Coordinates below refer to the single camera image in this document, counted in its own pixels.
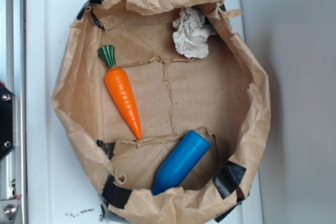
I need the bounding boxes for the white paper ball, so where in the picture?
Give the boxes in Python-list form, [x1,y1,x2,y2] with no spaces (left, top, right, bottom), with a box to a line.
[172,7,217,59]

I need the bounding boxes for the blue plastic bottle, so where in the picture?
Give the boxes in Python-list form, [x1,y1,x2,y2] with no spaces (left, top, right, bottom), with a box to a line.
[151,130,211,196]

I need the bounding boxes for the orange toy carrot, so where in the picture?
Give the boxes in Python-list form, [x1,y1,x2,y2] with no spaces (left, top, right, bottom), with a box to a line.
[98,45,142,140]

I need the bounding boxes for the brown paper bag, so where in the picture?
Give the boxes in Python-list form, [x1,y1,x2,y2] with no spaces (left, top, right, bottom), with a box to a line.
[52,0,271,223]

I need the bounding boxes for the white plastic bin lid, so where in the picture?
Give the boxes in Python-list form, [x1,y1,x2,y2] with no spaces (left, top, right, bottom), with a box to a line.
[26,0,262,223]

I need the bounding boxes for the black metal bracket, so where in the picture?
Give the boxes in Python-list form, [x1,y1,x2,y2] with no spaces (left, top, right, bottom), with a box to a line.
[1,81,15,162]

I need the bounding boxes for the aluminium frame rail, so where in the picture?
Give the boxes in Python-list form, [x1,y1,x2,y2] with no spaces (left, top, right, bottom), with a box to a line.
[1,0,28,223]

